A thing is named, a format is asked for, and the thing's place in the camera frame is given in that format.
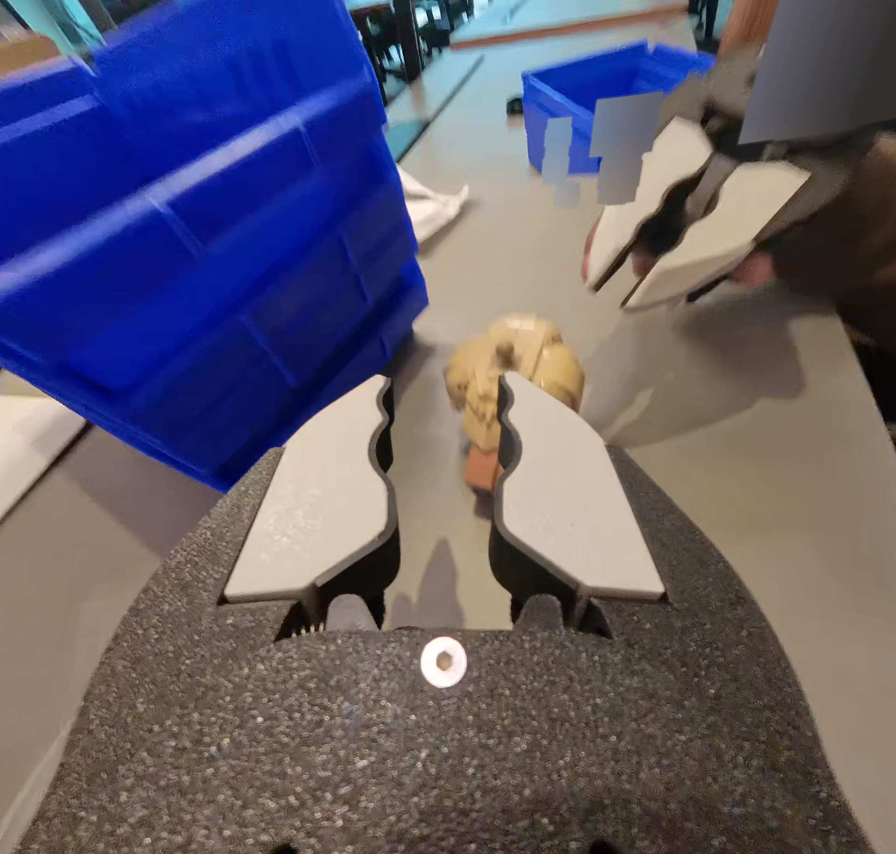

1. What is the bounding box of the stack of blue plastic bins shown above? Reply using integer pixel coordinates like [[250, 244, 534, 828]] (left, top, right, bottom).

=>
[[0, 0, 429, 492]]

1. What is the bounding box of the person's right forearm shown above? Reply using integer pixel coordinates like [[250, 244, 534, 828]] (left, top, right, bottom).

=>
[[770, 133, 896, 351]]

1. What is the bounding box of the tan brick model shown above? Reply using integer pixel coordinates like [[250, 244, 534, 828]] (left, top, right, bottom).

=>
[[444, 314, 586, 452]]

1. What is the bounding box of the wooden pillar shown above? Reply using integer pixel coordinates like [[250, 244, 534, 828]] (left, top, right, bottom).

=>
[[717, 0, 795, 57]]

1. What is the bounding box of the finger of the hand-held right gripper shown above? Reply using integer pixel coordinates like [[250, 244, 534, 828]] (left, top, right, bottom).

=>
[[587, 116, 716, 295], [620, 161, 813, 312]]

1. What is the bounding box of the small blue plastic bin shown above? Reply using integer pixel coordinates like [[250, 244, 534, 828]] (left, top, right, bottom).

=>
[[521, 41, 716, 176]]

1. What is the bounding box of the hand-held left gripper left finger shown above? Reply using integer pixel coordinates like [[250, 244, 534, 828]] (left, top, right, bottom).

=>
[[223, 375, 401, 613]]

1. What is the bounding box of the person's right hand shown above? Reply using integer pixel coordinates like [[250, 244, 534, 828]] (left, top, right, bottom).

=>
[[581, 226, 777, 291]]

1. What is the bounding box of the black metal pole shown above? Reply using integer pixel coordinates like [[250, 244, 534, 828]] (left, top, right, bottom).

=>
[[384, 0, 424, 85]]

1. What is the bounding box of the wood-edged grey table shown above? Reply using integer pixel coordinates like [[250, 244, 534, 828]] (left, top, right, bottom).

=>
[[448, 0, 694, 50]]

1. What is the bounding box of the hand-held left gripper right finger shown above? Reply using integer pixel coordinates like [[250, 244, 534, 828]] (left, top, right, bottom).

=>
[[489, 371, 667, 613]]

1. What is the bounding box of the grey desk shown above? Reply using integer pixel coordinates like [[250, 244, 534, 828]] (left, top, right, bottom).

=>
[[0, 35, 896, 854]]

